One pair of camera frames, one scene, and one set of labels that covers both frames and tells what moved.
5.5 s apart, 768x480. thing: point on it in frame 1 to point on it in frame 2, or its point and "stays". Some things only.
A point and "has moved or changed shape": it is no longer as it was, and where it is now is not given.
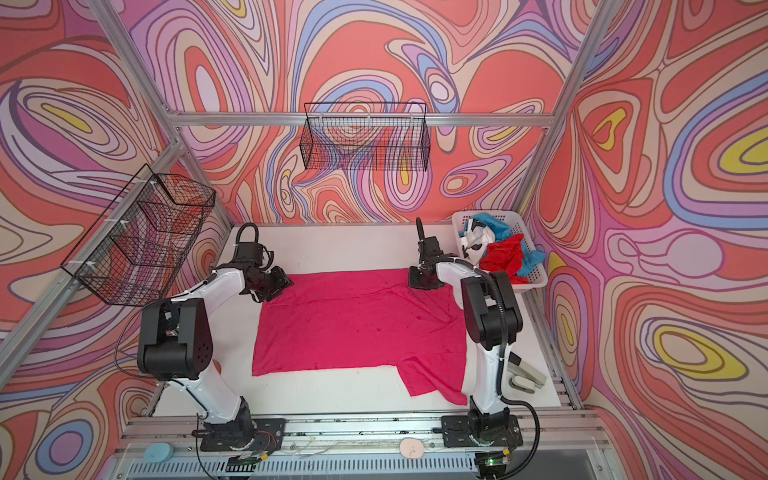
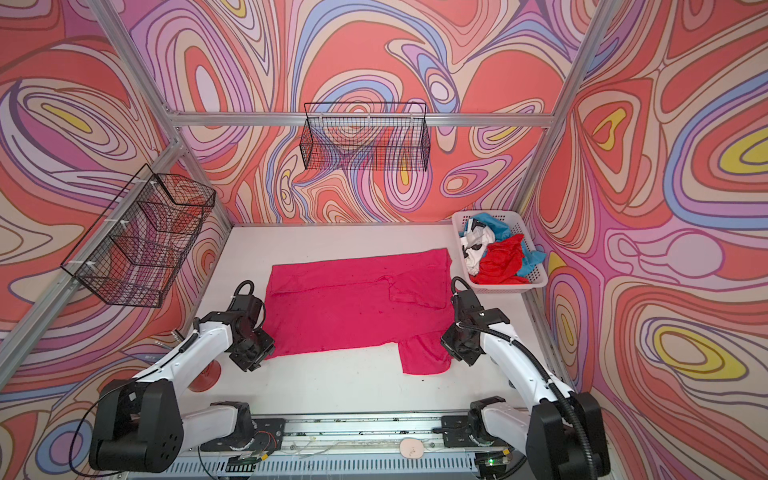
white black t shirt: [475, 239] stays
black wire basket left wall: [135, 247] stays
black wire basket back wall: [365, 136] stays
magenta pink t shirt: [347, 319] has moved or changed shape
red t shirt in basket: [505, 255] stays
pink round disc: [412, 448] stays
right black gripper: [415, 282] to [449, 342]
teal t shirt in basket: [500, 233] stays
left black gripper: [283, 281] to [256, 362]
